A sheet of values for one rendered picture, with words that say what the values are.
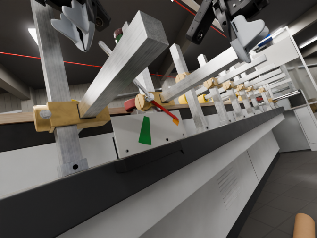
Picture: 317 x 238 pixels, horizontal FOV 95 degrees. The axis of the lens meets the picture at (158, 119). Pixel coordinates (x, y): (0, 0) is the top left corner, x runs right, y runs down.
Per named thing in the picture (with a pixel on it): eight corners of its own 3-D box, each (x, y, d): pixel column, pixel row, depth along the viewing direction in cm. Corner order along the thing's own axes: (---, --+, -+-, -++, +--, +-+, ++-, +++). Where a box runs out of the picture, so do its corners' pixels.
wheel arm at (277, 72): (282, 72, 103) (280, 68, 104) (281, 72, 100) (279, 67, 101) (217, 100, 138) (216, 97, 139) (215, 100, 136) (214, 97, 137)
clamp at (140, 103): (175, 105, 52) (171, 91, 53) (145, 106, 43) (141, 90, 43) (165, 110, 56) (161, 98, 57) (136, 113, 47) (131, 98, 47)
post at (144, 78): (173, 153, 45) (134, 22, 52) (166, 156, 43) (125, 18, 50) (166, 155, 48) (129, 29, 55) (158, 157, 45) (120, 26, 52)
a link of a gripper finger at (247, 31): (273, 43, 25) (253, -1, 26) (238, 63, 29) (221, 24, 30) (277, 47, 27) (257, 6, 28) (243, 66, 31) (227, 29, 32)
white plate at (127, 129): (187, 136, 51) (179, 109, 52) (120, 158, 33) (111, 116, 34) (187, 137, 51) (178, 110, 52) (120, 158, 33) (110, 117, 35)
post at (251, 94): (264, 117, 131) (244, 70, 138) (263, 118, 128) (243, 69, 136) (260, 119, 133) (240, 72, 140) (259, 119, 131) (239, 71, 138)
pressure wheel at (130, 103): (153, 122, 60) (145, 96, 62) (137, 124, 55) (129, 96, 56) (142, 127, 66) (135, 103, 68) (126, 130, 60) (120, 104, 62)
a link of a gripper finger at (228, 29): (234, 35, 27) (218, -3, 29) (226, 40, 29) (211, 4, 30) (242, 41, 31) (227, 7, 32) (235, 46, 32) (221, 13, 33)
